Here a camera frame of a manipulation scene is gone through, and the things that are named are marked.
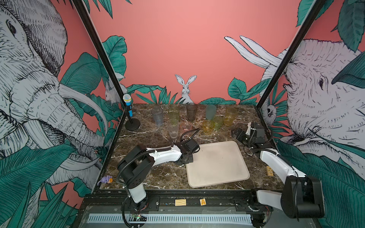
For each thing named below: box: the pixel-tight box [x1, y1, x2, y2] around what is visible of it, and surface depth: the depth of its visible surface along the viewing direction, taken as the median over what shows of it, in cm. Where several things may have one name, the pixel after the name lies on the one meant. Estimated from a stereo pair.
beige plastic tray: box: [186, 140, 250, 189], surface depth 88 cm
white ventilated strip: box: [87, 213, 253, 224], surface depth 71 cm
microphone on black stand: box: [122, 94, 141, 132], surface depth 103 cm
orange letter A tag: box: [199, 198, 207, 206], surface depth 76 cm
